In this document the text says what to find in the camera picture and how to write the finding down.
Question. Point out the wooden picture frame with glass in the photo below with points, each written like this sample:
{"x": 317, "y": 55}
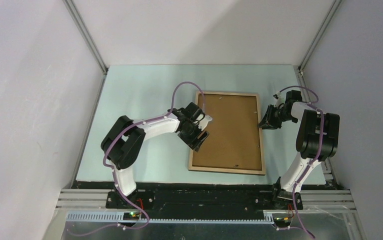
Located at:
{"x": 226, "y": 170}

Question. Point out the aluminium front rail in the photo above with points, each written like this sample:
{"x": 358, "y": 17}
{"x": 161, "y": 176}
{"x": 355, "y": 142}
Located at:
{"x": 317, "y": 201}

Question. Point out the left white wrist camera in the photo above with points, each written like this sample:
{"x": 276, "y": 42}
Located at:
{"x": 203, "y": 120}

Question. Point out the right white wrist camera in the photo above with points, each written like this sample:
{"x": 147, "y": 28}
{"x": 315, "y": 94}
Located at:
{"x": 280, "y": 101}

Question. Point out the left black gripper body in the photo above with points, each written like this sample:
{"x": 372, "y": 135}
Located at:
{"x": 192, "y": 131}

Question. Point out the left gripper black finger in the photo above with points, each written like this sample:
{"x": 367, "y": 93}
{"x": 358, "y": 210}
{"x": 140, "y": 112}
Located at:
{"x": 199, "y": 140}
{"x": 192, "y": 142}

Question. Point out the aluminium corner post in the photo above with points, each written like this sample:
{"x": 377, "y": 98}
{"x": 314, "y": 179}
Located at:
{"x": 85, "y": 34}
{"x": 336, "y": 4}

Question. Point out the grey slotted cable duct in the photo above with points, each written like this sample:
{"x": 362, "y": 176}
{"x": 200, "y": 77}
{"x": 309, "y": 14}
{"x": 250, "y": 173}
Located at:
{"x": 126, "y": 217}

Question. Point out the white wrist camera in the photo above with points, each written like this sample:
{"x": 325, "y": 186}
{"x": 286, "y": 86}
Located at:
{"x": 203, "y": 120}
{"x": 280, "y": 101}

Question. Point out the left aluminium corner post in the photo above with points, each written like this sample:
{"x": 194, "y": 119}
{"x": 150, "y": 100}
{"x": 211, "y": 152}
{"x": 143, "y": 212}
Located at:
{"x": 85, "y": 34}

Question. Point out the brown cardboard backing board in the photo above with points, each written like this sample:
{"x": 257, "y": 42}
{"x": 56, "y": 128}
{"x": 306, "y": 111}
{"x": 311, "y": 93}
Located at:
{"x": 228, "y": 132}

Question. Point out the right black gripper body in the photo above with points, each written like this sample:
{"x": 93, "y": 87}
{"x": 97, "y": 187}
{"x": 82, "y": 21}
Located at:
{"x": 279, "y": 116}

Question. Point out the right aluminium corner post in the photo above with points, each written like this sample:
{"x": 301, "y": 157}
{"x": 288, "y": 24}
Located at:
{"x": 336, "y": 4}

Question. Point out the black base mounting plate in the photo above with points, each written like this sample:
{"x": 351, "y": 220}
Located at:
{"x": 200, "y": 204}

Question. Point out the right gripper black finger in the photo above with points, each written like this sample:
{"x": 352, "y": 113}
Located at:
{"x": 266, "y": 125}
{"x": 269, "y": 115}

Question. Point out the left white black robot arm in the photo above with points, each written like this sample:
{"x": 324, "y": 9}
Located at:
{"x": 123, "y": 142}

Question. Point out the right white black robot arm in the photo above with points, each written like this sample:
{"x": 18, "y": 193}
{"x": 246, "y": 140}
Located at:
{"x": 317, "y": 140}

